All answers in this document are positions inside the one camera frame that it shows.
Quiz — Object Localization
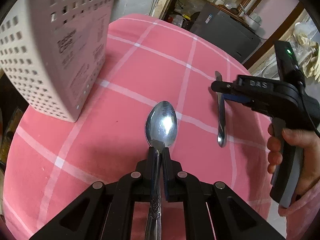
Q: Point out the pink checked tablecloth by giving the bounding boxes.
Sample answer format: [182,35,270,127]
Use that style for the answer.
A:
[3,14,271,239]

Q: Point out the yellow rubber gloves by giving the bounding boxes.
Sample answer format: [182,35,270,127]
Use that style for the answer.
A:
[293,21,319,83]

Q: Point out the large silver spoon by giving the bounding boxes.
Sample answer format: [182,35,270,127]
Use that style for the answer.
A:
[144,101,178,239]

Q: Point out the white perforated utensil basket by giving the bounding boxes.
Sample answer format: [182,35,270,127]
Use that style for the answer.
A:
[1,0,114,122]

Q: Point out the dark grey cabinet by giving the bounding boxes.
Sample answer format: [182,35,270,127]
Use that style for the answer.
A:
[190,3,260,63]

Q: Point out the pink sleeve forearm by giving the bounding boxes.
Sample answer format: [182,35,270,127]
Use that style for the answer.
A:
[278,181,319,239]

